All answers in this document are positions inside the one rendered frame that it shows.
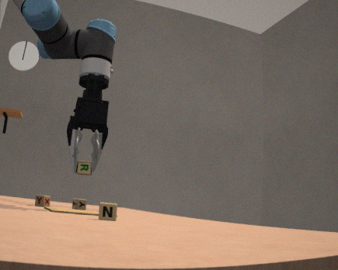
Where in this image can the tan block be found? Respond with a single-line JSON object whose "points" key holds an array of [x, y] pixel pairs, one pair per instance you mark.
{"points": [[84, 168], [79, 204], [108, 211], [42, 200]]}

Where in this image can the tan flat mat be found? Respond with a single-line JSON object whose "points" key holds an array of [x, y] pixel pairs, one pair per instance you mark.
{"points": [[73, 211]]}

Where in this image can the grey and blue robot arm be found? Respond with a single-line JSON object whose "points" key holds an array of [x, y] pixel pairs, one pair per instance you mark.
{"points": [[57, 41]]}

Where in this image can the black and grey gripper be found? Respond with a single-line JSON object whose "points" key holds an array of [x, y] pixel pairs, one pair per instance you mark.
{"points": [[93, 115]]}

